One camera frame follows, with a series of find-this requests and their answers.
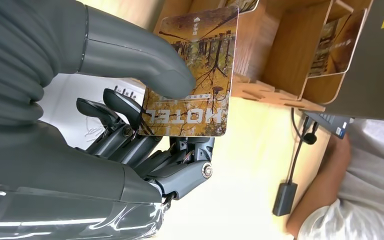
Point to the wooden card organizer box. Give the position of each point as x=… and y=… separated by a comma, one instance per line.
x=288, y=49

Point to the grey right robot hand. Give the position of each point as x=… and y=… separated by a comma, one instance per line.
x=62, y=172

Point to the grey Lenovo laptop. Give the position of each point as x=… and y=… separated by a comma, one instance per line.
x=371, y=66

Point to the person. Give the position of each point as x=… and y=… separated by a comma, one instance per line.
x=371, y=185

